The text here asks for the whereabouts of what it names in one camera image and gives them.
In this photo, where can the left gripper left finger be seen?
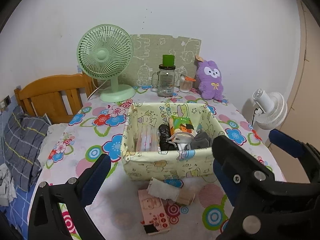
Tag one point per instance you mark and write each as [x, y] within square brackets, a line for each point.
[46, 220]

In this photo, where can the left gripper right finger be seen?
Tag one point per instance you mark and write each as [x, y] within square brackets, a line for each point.
[227, 184]

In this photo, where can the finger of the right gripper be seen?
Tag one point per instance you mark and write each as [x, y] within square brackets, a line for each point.
[266, 208]
[306, 153]

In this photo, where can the white cloth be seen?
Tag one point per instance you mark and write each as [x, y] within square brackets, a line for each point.
[7, 189]
[160, 189]

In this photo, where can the pink cartoon tissue pack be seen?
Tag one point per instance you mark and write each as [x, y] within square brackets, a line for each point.
[152, 209]

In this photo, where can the green cartoon tissue pack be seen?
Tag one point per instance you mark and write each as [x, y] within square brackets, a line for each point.
[181, 124]

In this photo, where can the black plastic bag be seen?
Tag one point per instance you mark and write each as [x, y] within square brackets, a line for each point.
[164, 139]

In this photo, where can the clear pack of straws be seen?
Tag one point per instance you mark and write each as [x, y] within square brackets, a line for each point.
[147, 139]

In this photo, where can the white tissue pack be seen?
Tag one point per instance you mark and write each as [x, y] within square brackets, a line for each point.
[180, 139]

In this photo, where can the beige door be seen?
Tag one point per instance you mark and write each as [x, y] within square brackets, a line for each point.
[293, 68]

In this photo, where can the blue bed sheet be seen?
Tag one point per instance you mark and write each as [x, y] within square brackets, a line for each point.
[17, 211]

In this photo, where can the crumpled white cloth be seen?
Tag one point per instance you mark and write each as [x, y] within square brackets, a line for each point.
[7, 189]

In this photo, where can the white standing fan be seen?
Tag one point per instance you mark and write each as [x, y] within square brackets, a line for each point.
[265, 111]

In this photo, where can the yellow cartoon fabric storage box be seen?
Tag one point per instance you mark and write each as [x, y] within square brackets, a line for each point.
[168, 164]

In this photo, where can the white folded blanket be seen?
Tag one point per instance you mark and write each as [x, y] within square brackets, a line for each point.
[54, 133]

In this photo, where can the grey plaid pillow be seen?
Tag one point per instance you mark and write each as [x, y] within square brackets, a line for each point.
[22, 139]

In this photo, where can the floral tablecloth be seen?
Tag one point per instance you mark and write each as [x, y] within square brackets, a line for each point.
[100, 127]

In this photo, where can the toothpick jar orange lid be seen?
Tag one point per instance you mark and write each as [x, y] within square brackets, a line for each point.
[186, 83]

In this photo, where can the purple plush bunny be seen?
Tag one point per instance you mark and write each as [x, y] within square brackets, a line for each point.
[210, 79]

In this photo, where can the wooden bed headboard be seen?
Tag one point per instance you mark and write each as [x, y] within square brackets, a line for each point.
[57, 96]

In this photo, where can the glass mason jar mug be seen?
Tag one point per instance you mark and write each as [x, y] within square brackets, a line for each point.
[163, 81]

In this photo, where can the green cup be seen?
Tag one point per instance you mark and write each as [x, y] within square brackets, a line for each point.
[168, 60]

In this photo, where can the green cartoon placemat board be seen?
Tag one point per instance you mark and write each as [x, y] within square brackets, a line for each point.
[148, 51]

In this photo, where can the green desk fan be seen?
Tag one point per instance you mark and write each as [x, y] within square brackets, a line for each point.
[103, 53]

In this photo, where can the wall power socket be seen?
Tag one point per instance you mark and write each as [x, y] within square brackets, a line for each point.
[5, 103]

